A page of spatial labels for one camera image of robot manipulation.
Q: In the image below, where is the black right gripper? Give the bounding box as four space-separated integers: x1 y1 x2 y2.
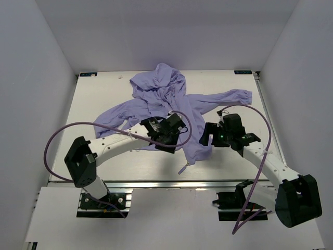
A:
199 122 233 147

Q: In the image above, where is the lavender zip-up hooded jacket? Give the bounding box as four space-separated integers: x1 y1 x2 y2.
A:
95 63 252 165

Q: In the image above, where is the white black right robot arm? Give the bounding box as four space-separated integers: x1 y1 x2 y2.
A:
199 114 322 228

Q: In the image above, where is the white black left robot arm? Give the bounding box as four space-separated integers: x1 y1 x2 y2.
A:
64 114 186 208

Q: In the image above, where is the blue label sticker right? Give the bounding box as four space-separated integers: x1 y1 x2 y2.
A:
234 70 253 75

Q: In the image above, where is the blue label sticker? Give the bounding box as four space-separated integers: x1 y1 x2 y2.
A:
234 70 253 75
79 72 97 77

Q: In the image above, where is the blue label sticker left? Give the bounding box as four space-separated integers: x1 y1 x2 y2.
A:
79 72 97 77

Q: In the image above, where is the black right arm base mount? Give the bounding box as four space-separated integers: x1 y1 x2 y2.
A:
212 180 268 222

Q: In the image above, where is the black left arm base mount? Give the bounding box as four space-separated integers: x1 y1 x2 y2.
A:
76 188 133 219

